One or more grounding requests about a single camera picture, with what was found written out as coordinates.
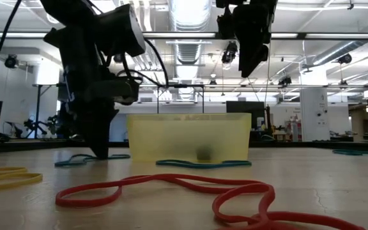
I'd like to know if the yellow translucent plastic bin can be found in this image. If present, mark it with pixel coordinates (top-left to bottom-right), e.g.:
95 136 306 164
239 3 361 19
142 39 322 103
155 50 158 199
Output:
126 112 252 164

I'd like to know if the overhead LED light bar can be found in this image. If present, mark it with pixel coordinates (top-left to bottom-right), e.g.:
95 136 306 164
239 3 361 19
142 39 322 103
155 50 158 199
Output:
0 31 368 41

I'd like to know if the black hanging spotlight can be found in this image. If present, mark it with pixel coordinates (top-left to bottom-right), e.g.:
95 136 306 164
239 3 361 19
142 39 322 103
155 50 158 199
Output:
339 52 353 65
221 41 238 64
4 54 19 70

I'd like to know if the yellow rubber band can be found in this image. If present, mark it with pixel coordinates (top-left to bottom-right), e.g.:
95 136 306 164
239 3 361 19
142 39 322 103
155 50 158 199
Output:
0 172 43 193
0 167 29 178

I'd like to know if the black background robot on stand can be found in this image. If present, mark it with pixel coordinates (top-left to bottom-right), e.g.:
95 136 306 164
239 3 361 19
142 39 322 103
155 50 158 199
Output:
4 116 59 139

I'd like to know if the plain white pillar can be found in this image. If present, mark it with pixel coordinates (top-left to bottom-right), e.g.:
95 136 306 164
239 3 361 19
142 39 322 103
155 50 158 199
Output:
32 65 60 138

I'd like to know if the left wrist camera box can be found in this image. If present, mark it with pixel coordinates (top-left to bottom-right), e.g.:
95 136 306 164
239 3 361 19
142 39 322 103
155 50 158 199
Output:
97 3 146 58

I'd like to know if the silver round ceiling duct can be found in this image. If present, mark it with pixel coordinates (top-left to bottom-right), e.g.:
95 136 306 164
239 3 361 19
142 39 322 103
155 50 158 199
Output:
167 0 213 65

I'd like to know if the looped red rubber band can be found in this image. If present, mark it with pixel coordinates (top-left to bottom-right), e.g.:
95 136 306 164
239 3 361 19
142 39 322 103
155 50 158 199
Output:
211 181 365 230

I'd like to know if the long red rubber band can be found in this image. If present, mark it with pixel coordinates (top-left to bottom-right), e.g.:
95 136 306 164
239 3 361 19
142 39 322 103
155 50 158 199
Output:
55 173 265 208

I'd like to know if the white pillar with devices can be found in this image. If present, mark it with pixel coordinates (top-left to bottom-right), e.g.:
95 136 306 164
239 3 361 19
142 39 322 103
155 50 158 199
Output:
300 88 331 142

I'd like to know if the small black metal frame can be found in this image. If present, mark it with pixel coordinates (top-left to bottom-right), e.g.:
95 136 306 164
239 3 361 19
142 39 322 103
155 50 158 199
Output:
157 84 205 114

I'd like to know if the black table edge rail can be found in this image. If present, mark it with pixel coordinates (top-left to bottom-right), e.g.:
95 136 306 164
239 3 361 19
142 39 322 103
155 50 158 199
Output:
0 139 368 155

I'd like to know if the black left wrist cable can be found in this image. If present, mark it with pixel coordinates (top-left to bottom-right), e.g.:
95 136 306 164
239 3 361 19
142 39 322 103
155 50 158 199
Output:
119 38 170 89

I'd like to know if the teal rubber band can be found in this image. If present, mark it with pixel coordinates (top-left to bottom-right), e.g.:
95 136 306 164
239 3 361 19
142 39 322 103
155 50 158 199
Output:
332 149 368 157
155 159 252 169
54 153 131 167

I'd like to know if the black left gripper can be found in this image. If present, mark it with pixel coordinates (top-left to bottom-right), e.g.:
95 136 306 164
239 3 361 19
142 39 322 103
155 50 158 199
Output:
43 25 139 160

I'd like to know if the tall black metal frame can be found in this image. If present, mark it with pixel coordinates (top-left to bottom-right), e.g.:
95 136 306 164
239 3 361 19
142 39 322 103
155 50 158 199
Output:
32 83 66 140

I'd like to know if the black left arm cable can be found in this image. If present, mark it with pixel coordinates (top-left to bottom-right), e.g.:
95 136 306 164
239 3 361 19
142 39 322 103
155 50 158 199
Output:
0 0 23 95

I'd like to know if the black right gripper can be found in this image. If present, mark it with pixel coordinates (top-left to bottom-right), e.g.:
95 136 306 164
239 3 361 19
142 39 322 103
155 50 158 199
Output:
216 3 273 79

